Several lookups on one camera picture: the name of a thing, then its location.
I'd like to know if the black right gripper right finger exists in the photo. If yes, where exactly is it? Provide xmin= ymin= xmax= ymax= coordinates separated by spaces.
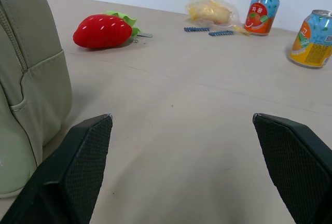
xmin=252 ymin=113 xmax=332 ymax=224

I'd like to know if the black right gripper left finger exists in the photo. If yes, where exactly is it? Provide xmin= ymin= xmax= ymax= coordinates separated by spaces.
xmin=0 ymin=114 xmax=114 ymax=224

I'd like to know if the olive green backpack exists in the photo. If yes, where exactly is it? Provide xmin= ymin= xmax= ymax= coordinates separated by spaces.
xmin=0 ymin=0 xmax=73 ymax=199

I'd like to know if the orange juice can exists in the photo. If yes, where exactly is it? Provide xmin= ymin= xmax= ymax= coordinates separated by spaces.
xmin=289 ymin=9 xmax=332 ymax=69

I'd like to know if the red strawberry plush toy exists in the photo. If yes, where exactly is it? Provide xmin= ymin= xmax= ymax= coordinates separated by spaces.
xmin=73 ymin=10 xmax=141 ymax=49

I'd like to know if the blue spiral hair clip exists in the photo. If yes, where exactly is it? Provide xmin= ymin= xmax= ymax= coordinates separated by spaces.
xmin=209 ymin=30 xmax=234 ymax=37
xmin=184 ymin=26 xmax=210 ymax=32

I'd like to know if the red grapefruit juice can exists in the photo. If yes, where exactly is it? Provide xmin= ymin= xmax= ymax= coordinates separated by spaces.
xmin=243 ymin=0 xmax=281 ymax=37

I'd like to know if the bread in clear plastic bag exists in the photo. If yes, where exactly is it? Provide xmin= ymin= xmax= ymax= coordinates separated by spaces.
xmin=184 ymin=0 xmax=252 ymax=36

